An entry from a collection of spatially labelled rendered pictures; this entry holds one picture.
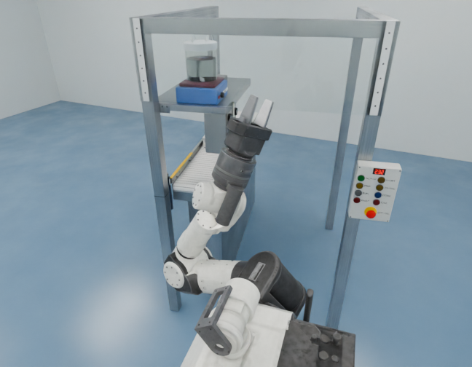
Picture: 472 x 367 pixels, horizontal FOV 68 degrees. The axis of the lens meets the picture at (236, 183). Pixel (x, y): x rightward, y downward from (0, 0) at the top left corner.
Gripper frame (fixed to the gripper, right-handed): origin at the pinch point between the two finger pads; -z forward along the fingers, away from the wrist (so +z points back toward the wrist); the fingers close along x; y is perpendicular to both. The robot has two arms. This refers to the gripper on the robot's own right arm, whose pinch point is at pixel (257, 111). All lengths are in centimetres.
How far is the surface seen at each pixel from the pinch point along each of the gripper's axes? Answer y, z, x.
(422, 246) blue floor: -2, 67, -246
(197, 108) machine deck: 73, 18, -45
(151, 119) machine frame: 85, 30, -32
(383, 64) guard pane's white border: 12, -27, -70
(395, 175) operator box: -5, 9, -89
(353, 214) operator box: 2, 33, -90
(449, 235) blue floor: -9, 54, -274
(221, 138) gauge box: 63, 27, -56
